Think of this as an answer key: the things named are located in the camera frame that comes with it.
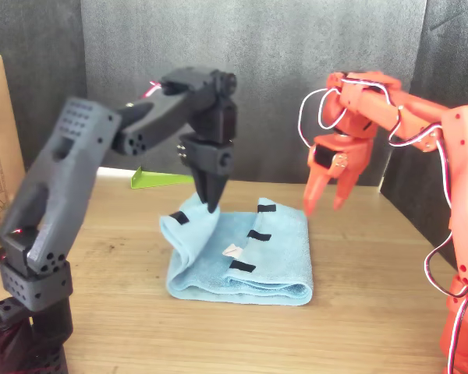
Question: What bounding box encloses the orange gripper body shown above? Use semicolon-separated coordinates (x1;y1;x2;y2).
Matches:
306;133;374;183

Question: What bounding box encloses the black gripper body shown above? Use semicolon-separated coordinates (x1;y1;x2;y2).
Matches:
177;133;236;179

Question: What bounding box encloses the light blue towel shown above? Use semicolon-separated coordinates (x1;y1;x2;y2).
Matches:
158;193;314;307

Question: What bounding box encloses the light grey felt panel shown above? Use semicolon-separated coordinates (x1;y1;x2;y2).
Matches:
80;0;428;186

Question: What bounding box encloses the dark grey felt panel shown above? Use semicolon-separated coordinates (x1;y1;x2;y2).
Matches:
0;0;87;169
380;0;468;270

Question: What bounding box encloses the brown cardboard box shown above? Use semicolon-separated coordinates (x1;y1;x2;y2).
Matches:
0;50;27;258

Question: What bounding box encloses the green metal bracket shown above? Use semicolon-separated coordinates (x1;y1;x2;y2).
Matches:
130;166;196;190

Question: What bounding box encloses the white red servo wire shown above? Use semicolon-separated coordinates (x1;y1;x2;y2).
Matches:
298;87;352;150

